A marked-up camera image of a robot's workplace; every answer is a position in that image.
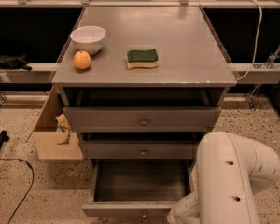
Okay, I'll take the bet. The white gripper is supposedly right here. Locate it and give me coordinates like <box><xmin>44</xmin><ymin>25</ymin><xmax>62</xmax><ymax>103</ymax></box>
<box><xmin>167</xmin><ymin>203</ymin><xmax>186</xmax><ymax>224</ymax></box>

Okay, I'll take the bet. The grey bottom drawer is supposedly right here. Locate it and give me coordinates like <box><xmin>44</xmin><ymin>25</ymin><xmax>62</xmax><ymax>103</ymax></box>
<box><xmin>82</xmin><ymin>159</ymin><xmax>193</xmax><ymax>217</ymax></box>

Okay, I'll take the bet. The grey drawer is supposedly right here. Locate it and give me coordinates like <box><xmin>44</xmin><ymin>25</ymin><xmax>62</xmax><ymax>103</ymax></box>
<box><xmin>63</xmin><ymin>107</ymin><xmax>221</xmax><ymax>133</ymax></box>
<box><xmin>79</xmin><ymin>132</ymin><xmax>203</xmax><ymax>159</ymax></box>
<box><xmin>82</xmin><ymin>159</ymin><xmax>193</xmax><ymax>217</ymax></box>

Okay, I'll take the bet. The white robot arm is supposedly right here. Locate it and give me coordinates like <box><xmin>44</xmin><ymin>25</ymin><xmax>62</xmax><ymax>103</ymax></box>
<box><xmin>167</xmin><ymin>132</ymin><xmax>280</xmax><ymax>224</ymax></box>

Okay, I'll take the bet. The grey middle drawer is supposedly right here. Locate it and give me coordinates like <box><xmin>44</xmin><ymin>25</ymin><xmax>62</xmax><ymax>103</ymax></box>
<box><xmin>79</xmin><ymin>132</ymin><xmax>203</xmax><ymax>159</ymax></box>

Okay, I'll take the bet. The grey top drawer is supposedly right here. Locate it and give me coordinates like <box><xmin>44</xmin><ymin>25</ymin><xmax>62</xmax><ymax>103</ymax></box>
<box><xmin>63</xmin><ymin>107</ymin><xmax>221</xmax><ymax>133</ymax></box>

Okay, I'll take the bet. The grey drawer cabinet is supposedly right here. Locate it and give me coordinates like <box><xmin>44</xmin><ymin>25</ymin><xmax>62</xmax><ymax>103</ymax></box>
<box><xmin>51</xmin><ymin>5</ymin><xmax>237</xmax><ymax>170</ymax></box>

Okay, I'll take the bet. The cardboard box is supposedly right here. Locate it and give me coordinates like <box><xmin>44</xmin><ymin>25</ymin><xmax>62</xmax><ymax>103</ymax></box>
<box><xmin>33</xmin><ymin>87</ymin><xmax>83</xmax><ymax>160</ymax></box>

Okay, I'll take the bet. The green yellow sponge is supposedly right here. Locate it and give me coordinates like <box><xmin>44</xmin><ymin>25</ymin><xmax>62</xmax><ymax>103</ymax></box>
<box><xmin>127</xmin><ymin>49</ymin><xmax>159</xmax><ymax>69</ymax></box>

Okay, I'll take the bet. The orange fruit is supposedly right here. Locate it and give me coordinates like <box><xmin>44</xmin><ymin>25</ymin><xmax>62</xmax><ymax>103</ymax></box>
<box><xmin>74</xmin><ymin>51</ymin><xmax>91</xmax><ymax>70</ymax></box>

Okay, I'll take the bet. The white ceramic bowl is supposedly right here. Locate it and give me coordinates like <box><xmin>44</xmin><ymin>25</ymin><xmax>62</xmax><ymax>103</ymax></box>
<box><xmin>70</xmin><ymin>25</ymin><xmax>106</xmax><ymax>54</ymax></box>

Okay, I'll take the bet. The black floor cable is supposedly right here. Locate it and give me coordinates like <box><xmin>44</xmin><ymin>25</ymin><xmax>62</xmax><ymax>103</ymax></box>
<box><xmin>0</xmin><ymin>157</ymin><xmax>35</xmax><ymax>224</ymax></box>

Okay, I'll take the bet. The white hanging cable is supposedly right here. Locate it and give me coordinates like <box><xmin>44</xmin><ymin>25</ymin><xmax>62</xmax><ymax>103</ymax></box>
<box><xmin>235</xmin><ymin>0</ymin><xmax>263</xmax><ymax>82</ymax></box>

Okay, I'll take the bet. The metal frame rail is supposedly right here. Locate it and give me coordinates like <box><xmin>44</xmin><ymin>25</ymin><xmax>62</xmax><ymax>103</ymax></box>
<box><xmin>0</xmin><ymin>63</ymin><xmax>59</xmax><ymax>84</ymax></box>

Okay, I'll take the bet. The black cloth on rail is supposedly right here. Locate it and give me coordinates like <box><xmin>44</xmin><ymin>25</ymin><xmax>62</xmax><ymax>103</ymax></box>
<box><xmin>0</xmin><ymin>55</ymin><xmax>32</xmax><ymax>71</ymax></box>

